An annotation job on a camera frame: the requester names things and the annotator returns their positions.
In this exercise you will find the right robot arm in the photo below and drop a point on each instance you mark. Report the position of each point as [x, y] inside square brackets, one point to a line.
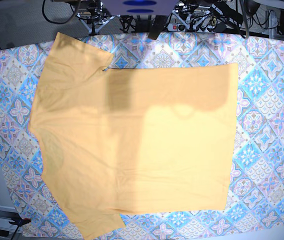
[94, 15]

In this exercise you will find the yellow T-shirt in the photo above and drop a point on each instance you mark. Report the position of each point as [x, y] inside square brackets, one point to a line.
[132, 141]

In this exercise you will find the purple base camera mount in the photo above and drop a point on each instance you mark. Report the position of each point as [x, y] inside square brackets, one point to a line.
[140, 7]

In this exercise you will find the white power strip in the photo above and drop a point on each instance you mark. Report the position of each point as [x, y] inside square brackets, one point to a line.
[179, 27]

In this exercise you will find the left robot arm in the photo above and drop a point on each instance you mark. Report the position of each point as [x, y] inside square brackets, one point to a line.
[193, 16]

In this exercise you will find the white aluminium rail box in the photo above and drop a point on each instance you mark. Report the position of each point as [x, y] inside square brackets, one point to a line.
[7, 215]

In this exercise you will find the patterned blue tile tablecloth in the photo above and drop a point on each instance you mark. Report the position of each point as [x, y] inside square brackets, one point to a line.
[255, 201]

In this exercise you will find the orange black clamp bottom left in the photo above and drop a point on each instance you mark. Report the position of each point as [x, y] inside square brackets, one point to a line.
[19, 221]

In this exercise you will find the black clamp at table edge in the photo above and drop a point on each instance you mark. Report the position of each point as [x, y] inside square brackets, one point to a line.
[157, 26]

